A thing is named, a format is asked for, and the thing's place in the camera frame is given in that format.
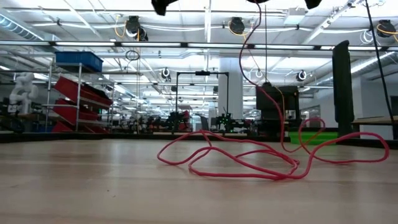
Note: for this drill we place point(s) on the long ceiling light strip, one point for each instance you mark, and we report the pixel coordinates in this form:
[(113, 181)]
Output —
[(149, 44)]

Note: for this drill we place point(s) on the blue plastic crate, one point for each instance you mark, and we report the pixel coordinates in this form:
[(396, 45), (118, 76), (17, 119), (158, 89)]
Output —
[(77, 60)]

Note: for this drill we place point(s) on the white round pillar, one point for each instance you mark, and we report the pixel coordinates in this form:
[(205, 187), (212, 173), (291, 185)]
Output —
[(230, 87)]

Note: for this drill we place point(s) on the black monitor cart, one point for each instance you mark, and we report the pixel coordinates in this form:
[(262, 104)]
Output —
[(267, 102)]

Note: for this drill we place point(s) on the black red robot station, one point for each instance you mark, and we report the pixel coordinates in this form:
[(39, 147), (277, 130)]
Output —
[(183, 119)]

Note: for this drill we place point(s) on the red plastic bin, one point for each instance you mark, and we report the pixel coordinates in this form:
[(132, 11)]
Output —
[(71, 88), (66, 112), (62, 127)]

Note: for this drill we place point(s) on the black robot station green lights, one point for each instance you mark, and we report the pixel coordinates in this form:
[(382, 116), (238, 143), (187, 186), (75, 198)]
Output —
[(227, 123)]

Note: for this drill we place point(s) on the green plastic bin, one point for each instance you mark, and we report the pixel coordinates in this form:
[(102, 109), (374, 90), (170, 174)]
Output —
[(329, 138)]

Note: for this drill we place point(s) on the white robot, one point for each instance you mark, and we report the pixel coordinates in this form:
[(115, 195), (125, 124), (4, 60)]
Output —
[(25, 90)]

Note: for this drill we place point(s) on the black gantry frame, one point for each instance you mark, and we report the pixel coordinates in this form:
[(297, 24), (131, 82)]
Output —
[(202, 73)]

